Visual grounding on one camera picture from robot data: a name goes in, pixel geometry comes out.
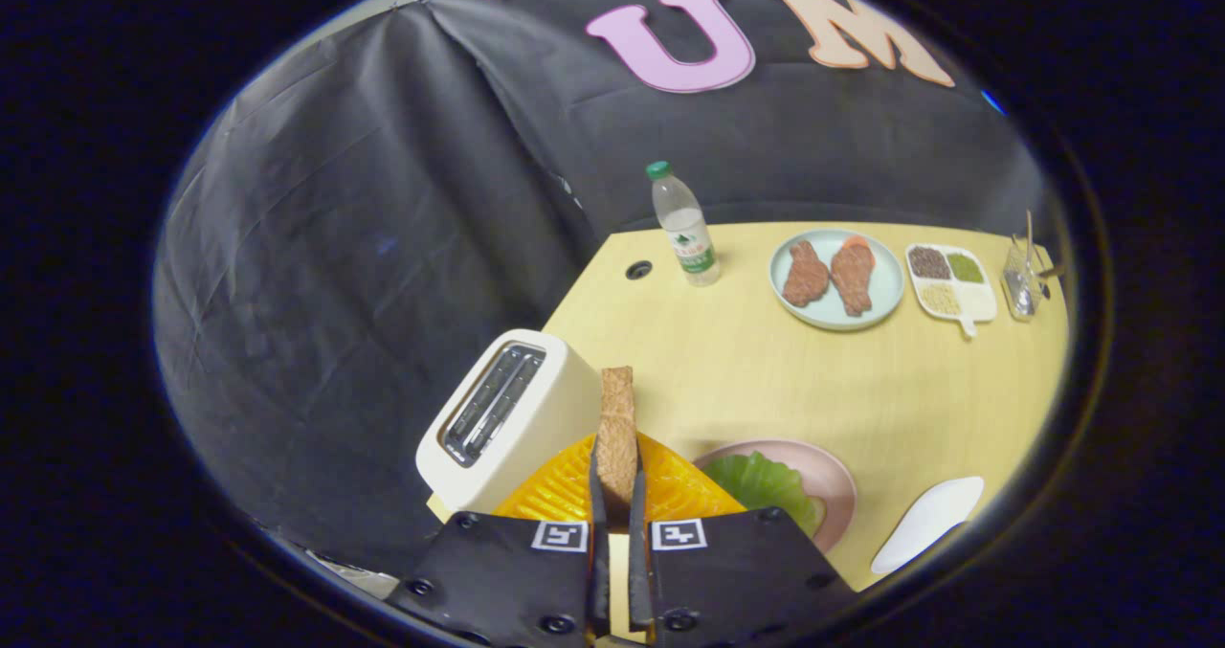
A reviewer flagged white plate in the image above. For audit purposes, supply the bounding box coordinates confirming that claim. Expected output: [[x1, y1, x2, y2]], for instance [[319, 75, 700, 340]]
[[870, 477, 985, 574]]

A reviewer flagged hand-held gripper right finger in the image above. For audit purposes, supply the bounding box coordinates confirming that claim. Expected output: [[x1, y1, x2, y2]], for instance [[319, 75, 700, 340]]
[[627, 433, 858, 648]]

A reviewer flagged plain bread slice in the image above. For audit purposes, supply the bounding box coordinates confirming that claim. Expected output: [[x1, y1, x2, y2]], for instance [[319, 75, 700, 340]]
[[595, 367, 640, 525]]

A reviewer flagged brown meat piece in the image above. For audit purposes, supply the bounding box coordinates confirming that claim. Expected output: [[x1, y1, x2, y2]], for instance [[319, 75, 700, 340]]
[[783, 240, 831, 307], [831, 241, 876, 317]]

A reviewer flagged pale green oval plate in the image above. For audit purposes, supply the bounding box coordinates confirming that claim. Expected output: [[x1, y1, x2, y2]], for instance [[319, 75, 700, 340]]
[[769, 229, 905, 331]]

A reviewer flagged black backdrop cloth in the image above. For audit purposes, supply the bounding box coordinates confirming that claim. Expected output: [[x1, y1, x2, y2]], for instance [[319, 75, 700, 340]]
[[153, 0, 1049, 572]]

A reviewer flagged white divided condiment dish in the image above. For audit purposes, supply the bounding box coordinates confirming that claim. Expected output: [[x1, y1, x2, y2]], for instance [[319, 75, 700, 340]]
[[905, 243, 998, 338]]

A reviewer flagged white toaster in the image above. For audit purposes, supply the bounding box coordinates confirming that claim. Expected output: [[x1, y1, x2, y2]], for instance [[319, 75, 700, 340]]
[[415, 329, 602, 513]]

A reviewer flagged pink round plate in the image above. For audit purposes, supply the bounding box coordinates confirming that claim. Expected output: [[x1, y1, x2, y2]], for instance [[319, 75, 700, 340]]
[[694, 439, 858, 553]]

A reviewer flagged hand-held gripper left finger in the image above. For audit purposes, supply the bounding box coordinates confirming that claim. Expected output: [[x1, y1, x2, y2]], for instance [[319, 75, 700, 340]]
[[388, 433, 613, 648]]

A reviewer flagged clear glass cup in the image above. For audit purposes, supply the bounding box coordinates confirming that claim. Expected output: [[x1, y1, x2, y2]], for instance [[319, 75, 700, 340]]
[[1002, 236, 1063, 321]]

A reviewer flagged green lettuce leaf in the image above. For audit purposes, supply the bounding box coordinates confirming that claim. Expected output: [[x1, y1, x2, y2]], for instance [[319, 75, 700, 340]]
[[703, 452, 826, 534]]

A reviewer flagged clear water bottle green cap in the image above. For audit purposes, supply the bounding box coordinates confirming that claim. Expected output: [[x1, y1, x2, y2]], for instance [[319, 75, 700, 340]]
[[645, 161, 722, 287]]

